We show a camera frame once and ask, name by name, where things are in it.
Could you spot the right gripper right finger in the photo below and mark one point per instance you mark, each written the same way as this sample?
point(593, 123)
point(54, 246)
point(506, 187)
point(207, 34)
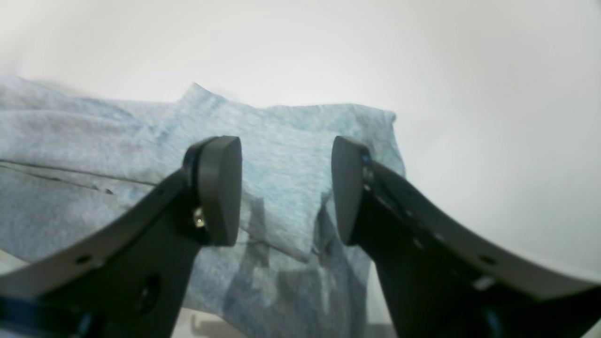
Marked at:
point(439, 279)

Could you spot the grey T-shirt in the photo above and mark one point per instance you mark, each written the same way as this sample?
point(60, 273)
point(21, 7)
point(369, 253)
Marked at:
point(72, 166)

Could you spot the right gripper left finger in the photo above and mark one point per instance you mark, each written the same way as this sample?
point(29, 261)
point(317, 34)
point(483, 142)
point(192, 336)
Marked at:
point(129, 279)

